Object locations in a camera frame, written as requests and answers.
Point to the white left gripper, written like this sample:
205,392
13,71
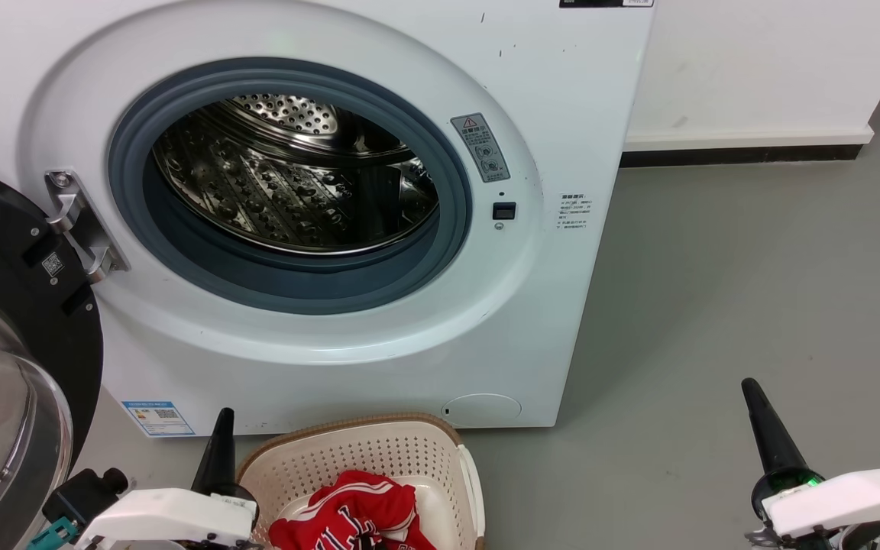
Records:
173,516

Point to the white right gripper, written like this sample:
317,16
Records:
845,500

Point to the red basketball jersey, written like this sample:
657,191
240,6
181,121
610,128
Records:
363,496

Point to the cream perforated laundry basket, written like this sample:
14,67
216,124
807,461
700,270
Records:
379,451

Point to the stainless steel washing machine drum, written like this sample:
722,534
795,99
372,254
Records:
295,183

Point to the blue energy label sticker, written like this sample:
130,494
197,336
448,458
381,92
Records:
157,418

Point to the teal plastic clip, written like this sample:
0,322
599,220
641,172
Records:
50,535

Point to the grey rubber door gasket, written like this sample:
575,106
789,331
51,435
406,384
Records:
295,284

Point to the white front-load washing machine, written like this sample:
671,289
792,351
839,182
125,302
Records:
554,305

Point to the round white filter cover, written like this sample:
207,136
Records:
481,410

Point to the silver metal door hinge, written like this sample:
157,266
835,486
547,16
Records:
75,214

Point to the small printed text label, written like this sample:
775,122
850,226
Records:
575,211

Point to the black door latch socket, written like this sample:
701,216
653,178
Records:
504,211

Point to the grey warning sticker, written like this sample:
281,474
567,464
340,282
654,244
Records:
480,147

